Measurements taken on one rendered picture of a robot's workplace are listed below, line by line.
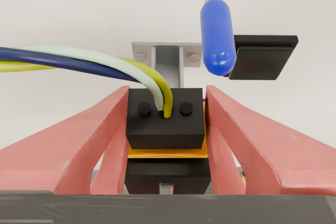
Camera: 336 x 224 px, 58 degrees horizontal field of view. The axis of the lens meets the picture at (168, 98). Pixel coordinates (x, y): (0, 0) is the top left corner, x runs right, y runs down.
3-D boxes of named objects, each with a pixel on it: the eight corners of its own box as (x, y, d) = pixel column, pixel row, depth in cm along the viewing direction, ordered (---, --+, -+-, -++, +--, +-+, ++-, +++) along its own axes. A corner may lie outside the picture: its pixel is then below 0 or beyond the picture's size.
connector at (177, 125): (140, 129, 16) (138, 165, 16) (128, 85, 12) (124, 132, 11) (195, 128, 16) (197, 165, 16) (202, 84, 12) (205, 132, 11)
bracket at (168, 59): (134, 64, 21) (129, 129, 19) (131, 41, 19) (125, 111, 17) (199, 64, 21) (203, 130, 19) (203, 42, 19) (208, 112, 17)
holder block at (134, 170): (135, 139, 20) (131, 201, 18) (126, 97, 15) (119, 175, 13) (198, 139, 20) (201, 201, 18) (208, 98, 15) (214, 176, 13)
